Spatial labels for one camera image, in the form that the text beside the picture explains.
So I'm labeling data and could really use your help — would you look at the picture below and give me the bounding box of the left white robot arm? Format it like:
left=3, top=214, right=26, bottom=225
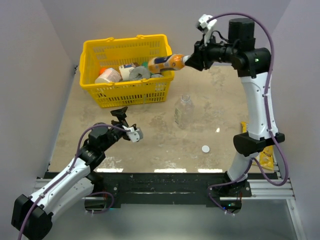
left=11, top=107, right=143, bottom=240

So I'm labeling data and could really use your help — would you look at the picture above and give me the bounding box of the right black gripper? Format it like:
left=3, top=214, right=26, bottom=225
left=185, top=32, right=237, bottom=72

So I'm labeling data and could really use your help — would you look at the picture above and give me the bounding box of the grey tape roll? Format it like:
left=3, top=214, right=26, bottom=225
left=129, top=66, right=151, bottom=81

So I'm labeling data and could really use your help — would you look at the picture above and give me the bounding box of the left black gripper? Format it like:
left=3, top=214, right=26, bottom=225
left=101, top=106, right=130, bottom=152

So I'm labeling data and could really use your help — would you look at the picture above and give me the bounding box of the white labelled carton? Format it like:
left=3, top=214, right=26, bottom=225
left=118, top=62, right=140, bottom=81

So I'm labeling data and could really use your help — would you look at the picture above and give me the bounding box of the yellow plastic shopping basket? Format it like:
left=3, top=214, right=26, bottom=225
left=78, top=34, right=175, bottom=108

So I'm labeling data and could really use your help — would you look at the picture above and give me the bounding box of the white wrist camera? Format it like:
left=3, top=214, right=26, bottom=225
left=196, top=14, right=217, bottom=47
left=126, top=126, right=144, bottom=143

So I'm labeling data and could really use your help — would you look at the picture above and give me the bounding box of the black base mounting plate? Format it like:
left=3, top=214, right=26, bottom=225
left=44, top=170, right=280, bottom=216

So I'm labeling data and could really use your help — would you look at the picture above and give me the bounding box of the large white bottle cap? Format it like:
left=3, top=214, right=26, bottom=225
left=201, top=145, right=210, bottom=153

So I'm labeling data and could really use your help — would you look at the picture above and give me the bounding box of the yellow snack bag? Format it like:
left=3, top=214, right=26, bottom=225
left=240, top=121, right=274, bottom=171

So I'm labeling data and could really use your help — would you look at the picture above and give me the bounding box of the green packet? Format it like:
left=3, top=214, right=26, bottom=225
left=141, top=61, right=149, bottom=69

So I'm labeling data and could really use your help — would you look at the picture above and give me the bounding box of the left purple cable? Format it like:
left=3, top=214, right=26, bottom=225
left=17, top=124, right=131, bottom=240

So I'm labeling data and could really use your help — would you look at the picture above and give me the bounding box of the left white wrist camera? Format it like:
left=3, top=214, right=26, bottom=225
left=126, top=126, right=144, bottom=143

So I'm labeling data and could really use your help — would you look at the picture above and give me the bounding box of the clear plastic bottle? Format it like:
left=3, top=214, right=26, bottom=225
left=174, top=93, right=195, bottom=129

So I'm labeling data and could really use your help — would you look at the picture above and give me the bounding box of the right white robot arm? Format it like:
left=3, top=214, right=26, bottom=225
left=185, top=14, right=285, bottom=197

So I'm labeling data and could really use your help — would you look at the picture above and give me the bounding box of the white bottle orange cap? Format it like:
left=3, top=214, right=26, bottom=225
left=94, top=67, right=122, bottom=84

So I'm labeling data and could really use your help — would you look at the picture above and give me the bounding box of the orange drink bottle blue label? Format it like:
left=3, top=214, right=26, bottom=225
left=148, top=54, right=190, bottom=74

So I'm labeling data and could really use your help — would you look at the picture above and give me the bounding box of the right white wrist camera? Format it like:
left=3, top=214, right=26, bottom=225
left=196, top=14, right=217, bottom=47

